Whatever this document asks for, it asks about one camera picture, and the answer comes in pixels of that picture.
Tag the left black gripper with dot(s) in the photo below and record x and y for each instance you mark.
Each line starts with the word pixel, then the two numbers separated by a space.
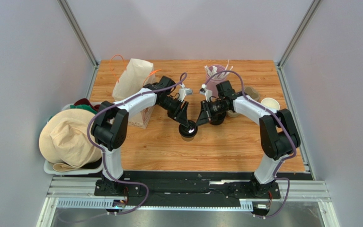
pixel 181 118

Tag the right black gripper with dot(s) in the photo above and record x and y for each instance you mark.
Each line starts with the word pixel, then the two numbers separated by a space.
pixel 206 111

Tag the single black cup lid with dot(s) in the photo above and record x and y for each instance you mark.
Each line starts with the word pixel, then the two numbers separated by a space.
pixel 188 132

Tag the white paper takeout bag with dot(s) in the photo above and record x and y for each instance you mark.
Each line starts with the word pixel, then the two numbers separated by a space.
pixel 136 74

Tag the single brown paper cup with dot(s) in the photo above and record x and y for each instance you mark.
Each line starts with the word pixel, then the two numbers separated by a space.
pixel 188 139

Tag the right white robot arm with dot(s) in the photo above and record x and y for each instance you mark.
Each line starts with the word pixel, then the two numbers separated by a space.
pixel 278 133

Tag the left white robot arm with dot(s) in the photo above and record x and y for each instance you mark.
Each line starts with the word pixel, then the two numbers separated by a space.
pixel 108 128

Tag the stack of black lids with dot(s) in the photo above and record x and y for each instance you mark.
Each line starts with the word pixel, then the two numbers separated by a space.
pixel 217 120

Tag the pink straw holder cup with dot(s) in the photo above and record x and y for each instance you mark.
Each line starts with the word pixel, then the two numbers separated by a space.
pixel 212 85

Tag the lower pulp cup carrier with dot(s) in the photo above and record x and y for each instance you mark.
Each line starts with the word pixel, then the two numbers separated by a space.
pixel 252 93

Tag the stack of paper cups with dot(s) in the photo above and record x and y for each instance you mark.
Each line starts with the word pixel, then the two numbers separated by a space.
pixel 270 103

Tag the beige straw hat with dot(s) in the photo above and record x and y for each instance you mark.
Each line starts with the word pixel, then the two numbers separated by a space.
pixel 68 138

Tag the white plastic bin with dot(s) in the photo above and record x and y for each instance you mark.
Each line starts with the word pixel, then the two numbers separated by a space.
pixel 74 170

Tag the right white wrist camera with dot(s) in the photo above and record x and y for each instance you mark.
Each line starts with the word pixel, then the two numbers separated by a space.
pixel 206 92

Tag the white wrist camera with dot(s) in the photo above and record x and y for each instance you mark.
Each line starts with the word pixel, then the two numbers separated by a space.
pixel 183 92
pixel 206 92

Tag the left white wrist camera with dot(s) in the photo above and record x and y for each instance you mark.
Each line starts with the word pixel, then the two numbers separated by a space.
pixel 183 92

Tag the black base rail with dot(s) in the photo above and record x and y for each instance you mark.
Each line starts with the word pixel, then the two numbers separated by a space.
pixel 187 191

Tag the right aluminium frame post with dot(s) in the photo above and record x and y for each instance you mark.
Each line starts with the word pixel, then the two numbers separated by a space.
pixel 315 4

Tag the aluminium frame post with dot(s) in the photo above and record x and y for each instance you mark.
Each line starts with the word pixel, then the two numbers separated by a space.
pixel 315 4
pixel 78 31

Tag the left aluminium frame post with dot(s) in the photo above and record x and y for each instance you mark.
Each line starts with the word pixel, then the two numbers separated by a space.
pixel 78 31

